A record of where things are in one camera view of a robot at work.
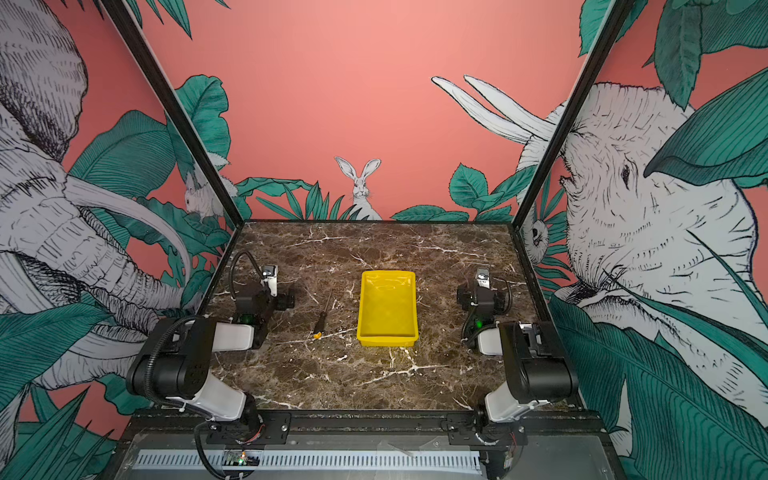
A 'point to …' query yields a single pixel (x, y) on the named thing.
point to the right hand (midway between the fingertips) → (479, 279)
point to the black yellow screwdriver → (319, 329)
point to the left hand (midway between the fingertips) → (276, 277)
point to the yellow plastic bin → (388, 313)
